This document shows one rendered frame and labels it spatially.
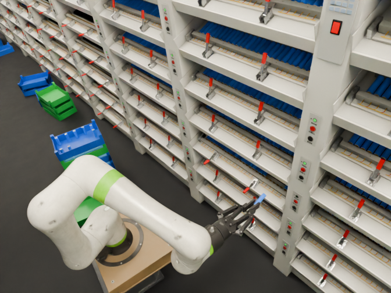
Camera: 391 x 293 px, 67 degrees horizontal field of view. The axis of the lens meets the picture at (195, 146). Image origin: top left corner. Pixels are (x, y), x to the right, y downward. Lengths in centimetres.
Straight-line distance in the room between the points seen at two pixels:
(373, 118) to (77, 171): 89
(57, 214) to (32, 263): 124
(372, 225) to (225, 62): 77
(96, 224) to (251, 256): 94
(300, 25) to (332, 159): 44
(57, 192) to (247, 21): 78
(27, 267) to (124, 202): 133
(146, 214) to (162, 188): 125
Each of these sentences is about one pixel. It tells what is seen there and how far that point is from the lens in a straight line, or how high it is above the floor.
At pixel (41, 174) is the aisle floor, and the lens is 270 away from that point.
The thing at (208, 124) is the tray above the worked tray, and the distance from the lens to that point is 147.
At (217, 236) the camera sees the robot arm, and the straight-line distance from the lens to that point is 111.
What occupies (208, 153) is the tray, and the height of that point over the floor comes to 55.
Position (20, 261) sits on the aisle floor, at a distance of 226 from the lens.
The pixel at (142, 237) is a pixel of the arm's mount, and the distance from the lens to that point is 155.
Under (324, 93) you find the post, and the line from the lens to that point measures 93.
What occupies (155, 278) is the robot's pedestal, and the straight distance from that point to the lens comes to 182.
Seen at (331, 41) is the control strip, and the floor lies 133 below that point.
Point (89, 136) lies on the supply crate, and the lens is 216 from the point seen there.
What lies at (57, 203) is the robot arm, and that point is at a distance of 99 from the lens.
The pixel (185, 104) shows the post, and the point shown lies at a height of 83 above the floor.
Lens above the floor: 169
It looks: 43 degrees down
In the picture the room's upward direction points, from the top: 7 degrees counter-clockwise
